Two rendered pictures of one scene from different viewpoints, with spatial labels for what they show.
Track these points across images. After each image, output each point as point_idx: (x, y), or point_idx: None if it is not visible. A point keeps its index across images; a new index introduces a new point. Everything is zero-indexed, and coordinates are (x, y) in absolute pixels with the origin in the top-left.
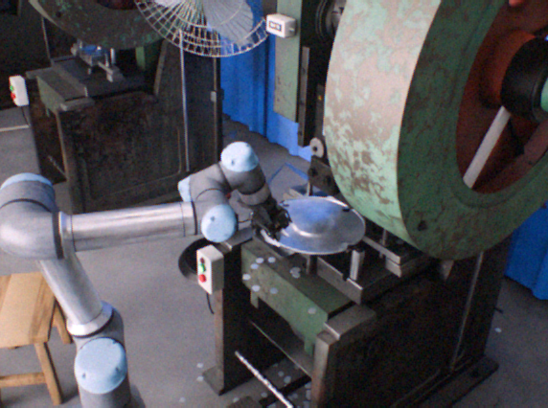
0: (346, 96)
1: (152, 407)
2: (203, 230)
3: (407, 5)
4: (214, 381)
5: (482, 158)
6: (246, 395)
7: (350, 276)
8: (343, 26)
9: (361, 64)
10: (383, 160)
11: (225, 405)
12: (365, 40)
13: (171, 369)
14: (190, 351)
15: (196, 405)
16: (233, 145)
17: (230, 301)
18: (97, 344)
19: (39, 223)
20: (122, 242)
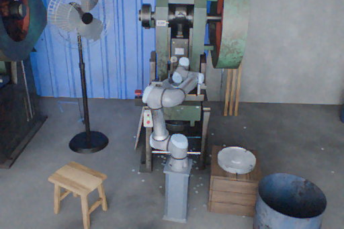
0: (230, 29)
1: (138, 188)
2: (200, 80)
3: (242, 4)
4: (146, 168)
5: None
6: (157, 166)
7: (197, 93)
8: (225, 13)
9: (234, 20)
10: (242, 41)
11: (156, 172)
12: (233, 14)
13: (125, 176)
14: (123, 169)
15: (148, 178)
16: (181, 58)
17: (152, 129)
18: (174, 136)
19: (179, 90)
20: (189, 90)
